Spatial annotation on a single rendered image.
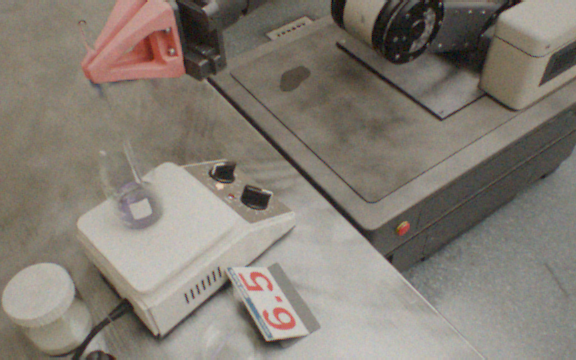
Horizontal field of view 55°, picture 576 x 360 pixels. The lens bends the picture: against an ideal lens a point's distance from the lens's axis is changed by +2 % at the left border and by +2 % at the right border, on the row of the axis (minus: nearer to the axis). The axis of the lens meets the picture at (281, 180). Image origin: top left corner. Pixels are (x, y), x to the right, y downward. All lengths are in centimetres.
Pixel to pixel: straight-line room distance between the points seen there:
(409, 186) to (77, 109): 70
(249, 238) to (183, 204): 8
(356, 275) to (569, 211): 122
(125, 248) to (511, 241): 126
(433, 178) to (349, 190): 19
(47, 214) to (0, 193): 8
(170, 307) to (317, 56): 109
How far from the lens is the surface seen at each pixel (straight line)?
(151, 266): 53
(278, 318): 56
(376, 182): 121
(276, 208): 61
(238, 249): 57
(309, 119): 134
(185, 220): 56
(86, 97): 87
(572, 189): 183
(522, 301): 155
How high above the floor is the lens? 127
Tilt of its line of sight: 49 degrees down
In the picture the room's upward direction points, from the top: 3 degrees counter-clockwise
